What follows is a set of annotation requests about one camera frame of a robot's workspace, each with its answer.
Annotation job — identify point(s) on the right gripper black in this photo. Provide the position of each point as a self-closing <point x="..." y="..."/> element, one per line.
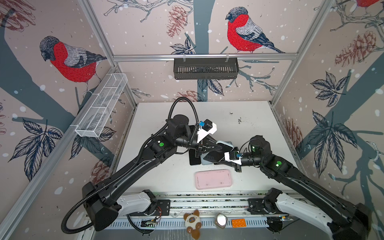
<point x="236" y="167"/>

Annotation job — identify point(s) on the brown white plush toy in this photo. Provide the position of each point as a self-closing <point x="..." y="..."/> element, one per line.
<point x="193" y="224"/>

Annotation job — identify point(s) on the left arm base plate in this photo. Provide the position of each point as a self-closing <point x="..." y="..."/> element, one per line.
<point x="158" y="208"/>

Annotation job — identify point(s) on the pink phone case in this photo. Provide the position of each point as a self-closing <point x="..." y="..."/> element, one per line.
<point x="214" y="179"/>

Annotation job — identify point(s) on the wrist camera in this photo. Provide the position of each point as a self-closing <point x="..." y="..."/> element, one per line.
<point x="233" y="157"/>
<point x="205" y="128"/>

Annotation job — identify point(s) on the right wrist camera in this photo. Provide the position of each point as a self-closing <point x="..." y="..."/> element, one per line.
<point x="233" y="157"/>

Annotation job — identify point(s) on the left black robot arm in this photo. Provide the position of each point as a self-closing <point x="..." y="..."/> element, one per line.
<point x="101" y="200"/>

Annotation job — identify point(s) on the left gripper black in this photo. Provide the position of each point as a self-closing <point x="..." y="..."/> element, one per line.
<point x="202" y="146"/>

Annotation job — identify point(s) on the light blue phone case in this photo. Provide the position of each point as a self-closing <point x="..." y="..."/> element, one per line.
<point x="225" y="146"/>
<point x="206" y="159"/>

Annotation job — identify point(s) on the orange block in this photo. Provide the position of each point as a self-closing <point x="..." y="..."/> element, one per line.
<point x="238" y="223"/>

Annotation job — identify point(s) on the black wire wall basket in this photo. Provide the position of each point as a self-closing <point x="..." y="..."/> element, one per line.
<point x="206" y="69"/>

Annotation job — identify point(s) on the blue phone black screen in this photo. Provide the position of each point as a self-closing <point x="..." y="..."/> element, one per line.
<point x="193" y="159"/>

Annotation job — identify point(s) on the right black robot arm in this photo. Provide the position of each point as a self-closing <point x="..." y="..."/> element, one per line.
<point x="340" y="219"/>

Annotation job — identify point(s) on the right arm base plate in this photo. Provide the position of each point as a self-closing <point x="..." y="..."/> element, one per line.
<point x="263" y="207"/>

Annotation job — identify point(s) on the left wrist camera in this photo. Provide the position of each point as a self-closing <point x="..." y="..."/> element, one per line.
<point x="205" y="128"/>

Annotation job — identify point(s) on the white wire wall basket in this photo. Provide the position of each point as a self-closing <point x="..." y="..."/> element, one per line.
<point x="99" y="112"/>

